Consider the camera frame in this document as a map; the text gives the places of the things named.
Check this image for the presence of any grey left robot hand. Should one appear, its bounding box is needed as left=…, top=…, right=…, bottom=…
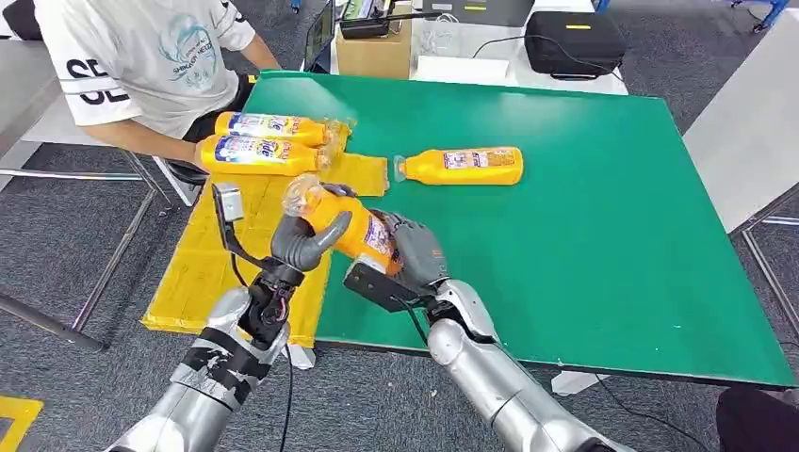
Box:
left=269, top=210, right=354, bottom=273

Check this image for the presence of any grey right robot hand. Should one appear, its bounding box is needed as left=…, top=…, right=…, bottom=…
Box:
left=373, top=209, right=451, bottom=296

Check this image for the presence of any orange drink bottle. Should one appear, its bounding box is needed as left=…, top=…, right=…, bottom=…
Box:
left=198, top=134, right=333, bottom=177
left=282, top=173, right=404, bottom=276
left=214, top=111, right=351, bottom=149
left=393, top=146, right=524, bottom=187

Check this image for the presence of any yellow sheet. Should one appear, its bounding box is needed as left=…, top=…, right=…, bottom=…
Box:
left=141, top=118, right=390, bottom=350

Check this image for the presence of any white table foot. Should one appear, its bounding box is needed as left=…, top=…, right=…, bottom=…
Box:
left=550, top=370, right=611, bottom=398
left=284, top=345, right=318, bottom=371

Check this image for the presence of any black stool with white legs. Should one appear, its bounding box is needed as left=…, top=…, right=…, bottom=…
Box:
left=152, top=155, right=211, bottom=208

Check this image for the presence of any green table mat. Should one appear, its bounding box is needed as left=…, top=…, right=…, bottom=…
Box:
left=241, top=70, right=798, bottom=389

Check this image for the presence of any white flat box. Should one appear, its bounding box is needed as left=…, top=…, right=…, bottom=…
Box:
left=414, top=55, right=520, bottom=87

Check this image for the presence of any cardboard box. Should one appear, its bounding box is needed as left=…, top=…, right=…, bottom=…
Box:
left=334, top=5, right=414, bottom=81

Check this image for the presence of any black laptop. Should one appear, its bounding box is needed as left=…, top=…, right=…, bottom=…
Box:
left=302, top=0, right=339, bottom=74

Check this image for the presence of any white table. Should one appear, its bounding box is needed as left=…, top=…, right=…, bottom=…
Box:
left=327, top=0, right=629, bottom=97

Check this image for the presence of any black router with antenna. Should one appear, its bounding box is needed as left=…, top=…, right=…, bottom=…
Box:
left=339, top=10, right=443, bottom=41

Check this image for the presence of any person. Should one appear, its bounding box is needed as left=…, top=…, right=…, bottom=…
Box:
left=33, top=0, right=283, bottom=170

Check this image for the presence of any grey case with yellow label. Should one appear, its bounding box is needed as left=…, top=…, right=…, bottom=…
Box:
left=423, top=0, right=536, bottom=28

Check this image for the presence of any black case with yellow label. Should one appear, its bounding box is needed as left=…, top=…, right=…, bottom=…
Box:
left=523, top=10, right=628, bottom=82

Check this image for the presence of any grey bench with metal legs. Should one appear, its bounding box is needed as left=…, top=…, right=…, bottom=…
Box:
left=0, top=37, right=174, bottom=352

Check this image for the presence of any grey side table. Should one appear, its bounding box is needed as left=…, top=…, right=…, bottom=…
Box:
left=681, top=12, right=799, bottom=341

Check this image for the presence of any black robot leg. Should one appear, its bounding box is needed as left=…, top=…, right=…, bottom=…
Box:
left=715, top=385, right=799, bottom=452

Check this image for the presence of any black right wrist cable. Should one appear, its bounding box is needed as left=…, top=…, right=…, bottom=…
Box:
left=391, top=298, right=432, bottom=348

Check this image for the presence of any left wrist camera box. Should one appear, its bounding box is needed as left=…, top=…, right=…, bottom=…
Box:
left=210, top=182, right=246, bottom=224

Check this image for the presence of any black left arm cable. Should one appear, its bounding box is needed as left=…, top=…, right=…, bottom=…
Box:
left=277, top=348, right=296, bottom=452

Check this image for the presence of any black case power cable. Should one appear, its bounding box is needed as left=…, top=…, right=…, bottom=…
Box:
left=470, top=33, right=626, bottom=84

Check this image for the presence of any black floor cable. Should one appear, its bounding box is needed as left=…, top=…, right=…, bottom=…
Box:
left=593, top=373, right=719, bottom=452

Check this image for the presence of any blue metal frame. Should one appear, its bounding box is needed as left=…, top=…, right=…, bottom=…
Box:
left=728, top=0, right=791, bottom=34

